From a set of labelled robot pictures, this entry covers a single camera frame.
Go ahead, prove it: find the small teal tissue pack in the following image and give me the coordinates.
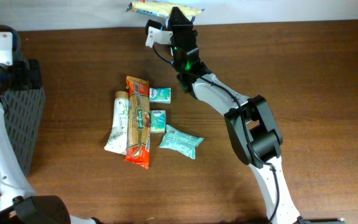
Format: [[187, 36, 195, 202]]
[[150, 110, 166, 133]]

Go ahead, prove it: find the teal wet wipes pouch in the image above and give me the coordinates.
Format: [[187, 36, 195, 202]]
[[159, 124, 204, 159]]

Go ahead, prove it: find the orange spaghetti package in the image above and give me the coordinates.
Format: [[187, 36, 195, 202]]
[[125, 76, 151, 169]]

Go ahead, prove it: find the white tube with cork cap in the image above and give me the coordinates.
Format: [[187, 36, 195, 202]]
[[104, 91, 129, 155]]

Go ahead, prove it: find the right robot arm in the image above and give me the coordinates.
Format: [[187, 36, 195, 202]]
[[167, 7, 307, 223]]

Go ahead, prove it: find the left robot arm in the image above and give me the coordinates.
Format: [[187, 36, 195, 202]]
[[0, 25, 99, 223]]

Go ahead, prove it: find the grey plastic basket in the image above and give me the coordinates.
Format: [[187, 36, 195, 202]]
[[0, 24, 47, 177]]

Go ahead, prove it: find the black right camera cable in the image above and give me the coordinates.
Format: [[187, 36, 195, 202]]
[[152, 43, 281, 224]]

